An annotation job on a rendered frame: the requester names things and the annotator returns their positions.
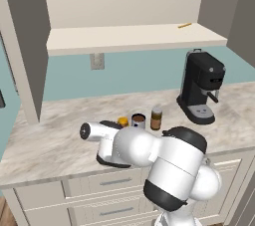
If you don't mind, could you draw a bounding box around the yellow honey bottle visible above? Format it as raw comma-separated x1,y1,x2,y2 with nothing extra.
117,116,129,128

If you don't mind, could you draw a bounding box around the white mug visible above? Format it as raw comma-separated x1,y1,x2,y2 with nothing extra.
130,113,147,130

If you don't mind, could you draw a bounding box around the brown cinnamon jar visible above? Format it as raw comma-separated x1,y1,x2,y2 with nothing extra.
149,107,164,131

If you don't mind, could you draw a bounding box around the beige base cabinet door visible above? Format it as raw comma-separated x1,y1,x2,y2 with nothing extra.
193,157,244,220

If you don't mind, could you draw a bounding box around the black coffee machine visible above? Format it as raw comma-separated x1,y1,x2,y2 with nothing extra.
175,49,227,125

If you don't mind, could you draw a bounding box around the yellow stick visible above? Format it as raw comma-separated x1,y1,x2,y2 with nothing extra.
176,21,193,30

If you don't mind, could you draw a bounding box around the beige drawer front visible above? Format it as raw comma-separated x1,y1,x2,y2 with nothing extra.
13,180,67,212
70,195,160,226
67,166,151,199
23,202,74,226

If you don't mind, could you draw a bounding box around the beige wall outlet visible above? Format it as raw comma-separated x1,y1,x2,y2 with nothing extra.
89,52,106,72

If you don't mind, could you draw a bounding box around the beige open wall cabinet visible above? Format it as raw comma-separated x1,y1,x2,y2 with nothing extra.
31,0,247,57

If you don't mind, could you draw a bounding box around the grey drawer handle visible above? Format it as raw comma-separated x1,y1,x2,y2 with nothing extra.
99,177,133,187
99,206,134,217

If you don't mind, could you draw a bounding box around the black wall fixture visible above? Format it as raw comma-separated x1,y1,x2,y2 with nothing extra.
0,89,6,110

